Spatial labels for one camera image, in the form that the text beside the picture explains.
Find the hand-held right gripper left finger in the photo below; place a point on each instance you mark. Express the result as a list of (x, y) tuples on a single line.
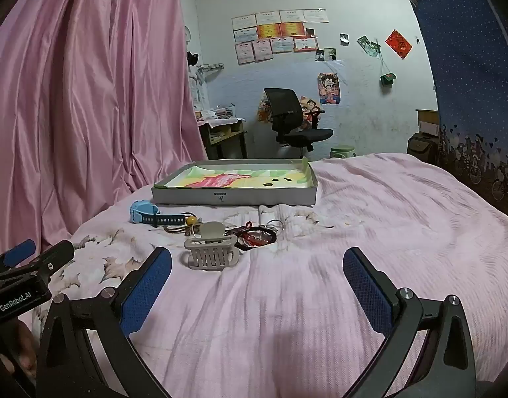
[(148, 286)]

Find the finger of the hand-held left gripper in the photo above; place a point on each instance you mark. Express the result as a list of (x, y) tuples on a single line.
[(55, 253), (20, 253)]

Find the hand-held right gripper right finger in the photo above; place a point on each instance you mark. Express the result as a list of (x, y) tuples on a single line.
[(367, 294)]

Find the grey watch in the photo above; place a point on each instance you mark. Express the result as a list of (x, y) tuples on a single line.
[(210, 257)]

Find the blue kids smartwatch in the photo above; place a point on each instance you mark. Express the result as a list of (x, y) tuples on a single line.
[(141, 212)]

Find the shallow grey cardboard box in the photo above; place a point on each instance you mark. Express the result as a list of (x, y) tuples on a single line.
[(187, 198)]

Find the person's left hand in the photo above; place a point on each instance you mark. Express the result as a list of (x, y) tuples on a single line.
[(27, 348)]

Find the pink floral bed blanket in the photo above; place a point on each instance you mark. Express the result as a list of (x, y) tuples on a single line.
[(299, 298)]

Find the colourful drawing paper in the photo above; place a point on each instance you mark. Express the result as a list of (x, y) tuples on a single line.
[(220, 180)]

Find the green plastic stool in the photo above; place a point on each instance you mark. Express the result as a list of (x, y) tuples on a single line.
[(343, 151)]

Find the brown bag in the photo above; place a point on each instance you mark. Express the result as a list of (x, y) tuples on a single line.
[(421, 147)]

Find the pink satin curtain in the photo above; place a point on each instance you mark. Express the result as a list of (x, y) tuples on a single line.
[(92, 91)]

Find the wooden desk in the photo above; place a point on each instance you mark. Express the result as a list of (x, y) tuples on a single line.
[(229, 132)]

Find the wooden cabinet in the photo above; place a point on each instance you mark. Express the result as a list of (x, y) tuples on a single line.
[(428, 122)]

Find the pile of papers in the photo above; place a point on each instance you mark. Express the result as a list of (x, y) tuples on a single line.
[(216, 114)]

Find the black office chair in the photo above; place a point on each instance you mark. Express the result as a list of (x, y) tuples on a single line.
[(283, 103)]

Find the colourful floral bag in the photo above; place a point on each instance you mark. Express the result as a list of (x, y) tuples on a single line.
[(264, 110)]

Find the green hanging pouch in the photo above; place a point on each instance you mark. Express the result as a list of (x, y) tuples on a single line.
[(388, 80)]

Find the blue printed curtain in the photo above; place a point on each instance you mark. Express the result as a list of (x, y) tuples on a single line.
[(465, 70)]

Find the cartoon wall poster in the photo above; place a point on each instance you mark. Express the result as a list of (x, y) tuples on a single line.
[(309, 122), (329, 89)]

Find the dark wall photo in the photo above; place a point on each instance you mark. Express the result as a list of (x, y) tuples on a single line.
[(325, 54)]

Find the green wall photo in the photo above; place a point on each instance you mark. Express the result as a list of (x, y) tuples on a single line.
[(369, 45)]

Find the red paper wall decoration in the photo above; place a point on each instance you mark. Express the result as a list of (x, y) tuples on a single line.
[(399, 44)]

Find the small wall photo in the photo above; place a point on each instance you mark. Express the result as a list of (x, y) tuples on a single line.
[(344, 39)]

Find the group of wall certificates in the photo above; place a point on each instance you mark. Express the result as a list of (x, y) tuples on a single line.
[(262, 49)]

